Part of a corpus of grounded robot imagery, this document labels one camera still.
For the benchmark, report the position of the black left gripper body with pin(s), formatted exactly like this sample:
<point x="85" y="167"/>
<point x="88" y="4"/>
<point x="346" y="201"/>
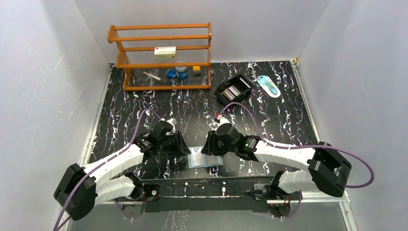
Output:
<point x="180" y="143"/>

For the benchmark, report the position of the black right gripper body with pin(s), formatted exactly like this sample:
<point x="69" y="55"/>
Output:
<point x="216" y="146"/>

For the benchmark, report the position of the mint green card holder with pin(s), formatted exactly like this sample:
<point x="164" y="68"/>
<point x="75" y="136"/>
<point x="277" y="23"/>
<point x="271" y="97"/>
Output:
<point x="212" y="160"/>

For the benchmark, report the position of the blue white credit card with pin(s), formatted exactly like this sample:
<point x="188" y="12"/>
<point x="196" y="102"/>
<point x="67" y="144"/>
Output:
<point x="196" y="158"/>

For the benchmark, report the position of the black card storage box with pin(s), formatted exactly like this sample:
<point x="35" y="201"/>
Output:
<point x="222" y="98"/>

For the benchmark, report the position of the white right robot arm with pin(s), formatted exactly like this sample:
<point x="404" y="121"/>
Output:
<point x="317" y="168"/>

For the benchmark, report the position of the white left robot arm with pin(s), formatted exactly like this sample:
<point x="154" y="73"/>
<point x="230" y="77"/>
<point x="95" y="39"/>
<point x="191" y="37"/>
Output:
<point x="82" y="188"/>

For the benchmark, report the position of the stack of cards in box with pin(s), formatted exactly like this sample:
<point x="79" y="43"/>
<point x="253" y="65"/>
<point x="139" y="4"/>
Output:
<point x="237" y="89"/>

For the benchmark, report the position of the red white pen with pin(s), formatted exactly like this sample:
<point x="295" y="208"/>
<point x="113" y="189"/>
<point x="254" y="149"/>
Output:
<point x="152" y="76"/>

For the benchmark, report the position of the blue square lid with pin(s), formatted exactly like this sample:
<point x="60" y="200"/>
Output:
<point x="170" y="73"/>

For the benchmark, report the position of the blue white packaged tool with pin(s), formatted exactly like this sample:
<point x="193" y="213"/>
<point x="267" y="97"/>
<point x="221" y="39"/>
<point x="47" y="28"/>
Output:
<point x="268" y="86"/>

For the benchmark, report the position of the blue round jar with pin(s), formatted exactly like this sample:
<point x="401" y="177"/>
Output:
<point x="181" y="71"/>

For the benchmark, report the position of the yellow black sponge block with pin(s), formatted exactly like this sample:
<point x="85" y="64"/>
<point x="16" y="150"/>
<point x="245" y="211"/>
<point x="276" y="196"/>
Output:
<point x="196" y="70"/>

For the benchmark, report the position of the orange wooden shelf rack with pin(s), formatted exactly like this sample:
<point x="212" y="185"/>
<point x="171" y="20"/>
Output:
<point x="135" y="55"/>

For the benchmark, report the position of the white medicine box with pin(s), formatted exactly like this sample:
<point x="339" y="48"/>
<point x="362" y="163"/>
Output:
<point x="165" y="52"/>

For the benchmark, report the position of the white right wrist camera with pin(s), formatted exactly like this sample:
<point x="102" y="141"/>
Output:
<point x="220" y="120"/>

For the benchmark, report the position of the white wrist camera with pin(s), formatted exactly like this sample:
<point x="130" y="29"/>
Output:
<point x="220" y="120"/>
<point x="172" y="122"/>

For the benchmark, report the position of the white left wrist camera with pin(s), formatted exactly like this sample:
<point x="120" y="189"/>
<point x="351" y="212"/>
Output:
<point x="172" y="122"/>

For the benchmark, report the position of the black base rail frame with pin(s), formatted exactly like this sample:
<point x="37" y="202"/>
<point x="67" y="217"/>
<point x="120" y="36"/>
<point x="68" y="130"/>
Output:
<point x="214" y="194"/>

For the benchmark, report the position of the silver aluminium rail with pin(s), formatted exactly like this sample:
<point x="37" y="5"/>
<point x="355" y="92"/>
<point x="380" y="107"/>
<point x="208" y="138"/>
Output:
<point x="320" y="197"/>

